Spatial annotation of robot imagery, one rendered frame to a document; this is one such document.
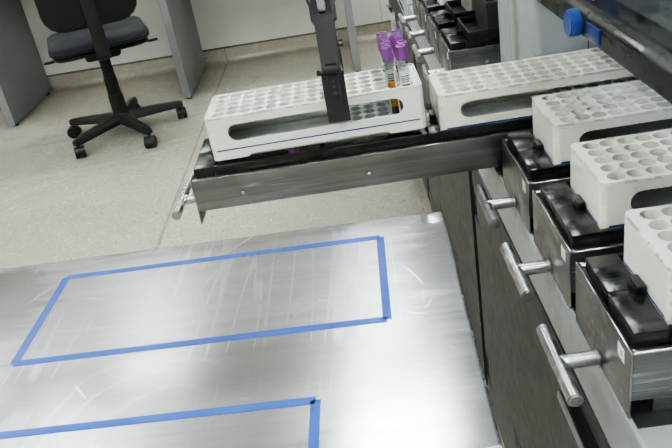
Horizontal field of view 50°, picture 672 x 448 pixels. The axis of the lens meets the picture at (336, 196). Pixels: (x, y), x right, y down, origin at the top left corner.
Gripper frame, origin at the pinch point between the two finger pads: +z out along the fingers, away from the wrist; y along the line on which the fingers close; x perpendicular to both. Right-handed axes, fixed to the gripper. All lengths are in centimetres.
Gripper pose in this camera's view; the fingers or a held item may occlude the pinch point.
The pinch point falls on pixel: (336, 92)
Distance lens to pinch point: 101.7
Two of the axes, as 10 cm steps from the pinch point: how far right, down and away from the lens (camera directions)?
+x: 9.9, -1.5, -0.4
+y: 0.3, 4.5, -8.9
